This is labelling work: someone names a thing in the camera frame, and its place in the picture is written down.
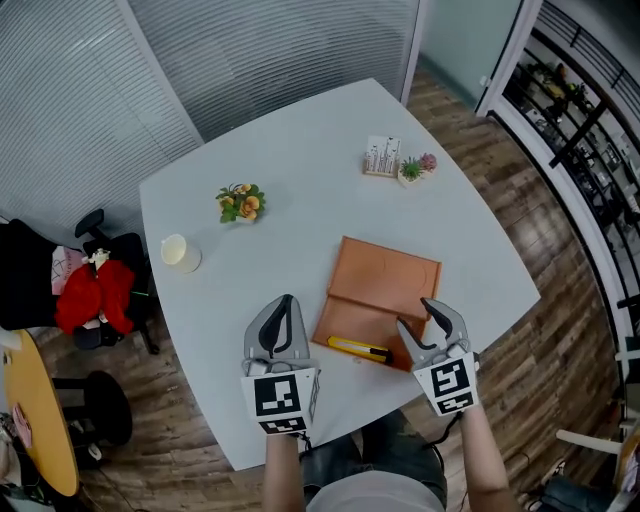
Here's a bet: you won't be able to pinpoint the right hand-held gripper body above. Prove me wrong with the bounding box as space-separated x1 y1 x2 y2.
412 338 481 418

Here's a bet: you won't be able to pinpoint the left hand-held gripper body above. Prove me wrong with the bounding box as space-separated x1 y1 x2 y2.
240 355 322 436

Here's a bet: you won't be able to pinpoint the yellow utility knife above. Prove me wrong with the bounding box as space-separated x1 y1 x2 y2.
326 336 394 365

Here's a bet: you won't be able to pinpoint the orange wooden drawer box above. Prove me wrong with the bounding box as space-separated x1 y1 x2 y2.
310 235 443 374

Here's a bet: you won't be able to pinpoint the person's left forearm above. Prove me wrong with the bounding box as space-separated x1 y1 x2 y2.
264 432 306 512

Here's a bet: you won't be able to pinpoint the person's right forearm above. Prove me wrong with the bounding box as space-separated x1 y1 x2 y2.
459 404 521 512

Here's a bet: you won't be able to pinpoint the person's grey jeans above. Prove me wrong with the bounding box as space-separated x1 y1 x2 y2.
299 409 449 506

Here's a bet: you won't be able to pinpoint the cream white cup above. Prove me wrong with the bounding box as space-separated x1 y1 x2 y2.
160 233 203 275

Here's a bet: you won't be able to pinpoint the potted orange flower plant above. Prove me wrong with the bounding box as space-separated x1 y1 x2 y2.
215 183 267 225

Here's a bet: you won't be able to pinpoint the person's white shirt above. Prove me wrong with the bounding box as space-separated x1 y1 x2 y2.
304 469 446 512

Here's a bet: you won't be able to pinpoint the black round stool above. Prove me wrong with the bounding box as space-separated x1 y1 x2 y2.
52 370 134 447

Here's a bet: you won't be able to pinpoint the small green succulent pot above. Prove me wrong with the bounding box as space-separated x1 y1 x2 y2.
397 156 425 188

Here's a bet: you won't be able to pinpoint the red cloth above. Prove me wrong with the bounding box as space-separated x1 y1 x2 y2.
53 259 136 336

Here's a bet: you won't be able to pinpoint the pink bag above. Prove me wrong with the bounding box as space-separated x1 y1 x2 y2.
50 244 86 296

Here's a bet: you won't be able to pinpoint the round wooden table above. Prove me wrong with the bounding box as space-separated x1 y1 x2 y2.
2 329 81 498

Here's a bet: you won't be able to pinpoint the black metal railing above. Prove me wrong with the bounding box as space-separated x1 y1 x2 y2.
499 0 640 351

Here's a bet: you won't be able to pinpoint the black office chair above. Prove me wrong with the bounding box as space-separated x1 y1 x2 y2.
0 208 161 356

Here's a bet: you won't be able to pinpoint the pink notebook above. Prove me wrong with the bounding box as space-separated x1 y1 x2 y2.
12 403 34 450

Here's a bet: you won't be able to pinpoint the frosted glass door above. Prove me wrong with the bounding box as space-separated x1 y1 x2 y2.
417 0 524 109

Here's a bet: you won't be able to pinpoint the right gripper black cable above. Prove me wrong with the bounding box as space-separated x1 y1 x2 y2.
422 412 464 449

